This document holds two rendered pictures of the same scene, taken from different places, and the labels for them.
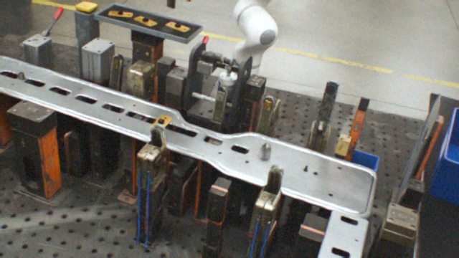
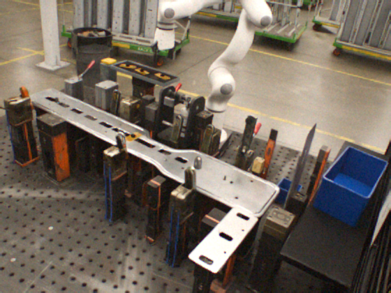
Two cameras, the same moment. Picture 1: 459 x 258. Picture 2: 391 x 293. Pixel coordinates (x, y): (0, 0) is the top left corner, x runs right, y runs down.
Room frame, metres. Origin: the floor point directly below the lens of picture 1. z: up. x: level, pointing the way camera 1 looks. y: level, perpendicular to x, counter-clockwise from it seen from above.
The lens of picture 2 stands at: (0.03, -0.37, 1.80)
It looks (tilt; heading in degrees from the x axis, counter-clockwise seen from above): 30 degrees down; 12
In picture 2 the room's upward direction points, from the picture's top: 8 degrees clockwise
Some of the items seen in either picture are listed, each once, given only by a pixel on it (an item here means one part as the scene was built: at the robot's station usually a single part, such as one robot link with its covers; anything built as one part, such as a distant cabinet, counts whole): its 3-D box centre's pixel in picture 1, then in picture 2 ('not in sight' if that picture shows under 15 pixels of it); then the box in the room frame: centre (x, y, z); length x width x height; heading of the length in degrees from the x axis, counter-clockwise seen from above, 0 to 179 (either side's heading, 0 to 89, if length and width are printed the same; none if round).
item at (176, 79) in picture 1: (177, 118); (154, 139); (1.48, 0.18, 0.89); 0.13 x 0.11 x 0.38; 163
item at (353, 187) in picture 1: (154, 123); (128, 137); (1.28, 0.22, 1.00); 1.38 x 0.22 x 0.02; 73
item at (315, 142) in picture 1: (310, 170); (238, 185); (1.30, -0.29, 0.88); 0.07 x 0.06 x 0.35; 163
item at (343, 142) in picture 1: (331, 183); (251, 195); (1.24, -0.36, 0.88); 0.04 x 0.04 x 0.36; 73
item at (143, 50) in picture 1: (147, 78); (142, 112); (1.66, 0.32, 0.92); 0.10 x 0.08 x 0.45; 73
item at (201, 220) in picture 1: (209, 179); (163, 181); (1.23, 0.03, 0.84); 0.12 x 0.05 x 0.29; 163
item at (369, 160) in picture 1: (361, 168); (287, 192); (1.52, -0.53, 0.74); 0.11 x 0.10 x 0.09; 73
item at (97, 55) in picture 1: (100, 95); (107, 119); (1.53, 0.47, 0.90); 0.13 x 0.10 x 0.41; 163
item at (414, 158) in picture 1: (416, 154); (299, 171); (1.06, -0.49, 1.17); 0.12 x 0.01 x 0.34; 163
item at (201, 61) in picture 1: (214, 115); (177, 139); (1.44, 0.05, 0.94); 0.18 x 0.13 x 0.49; 73
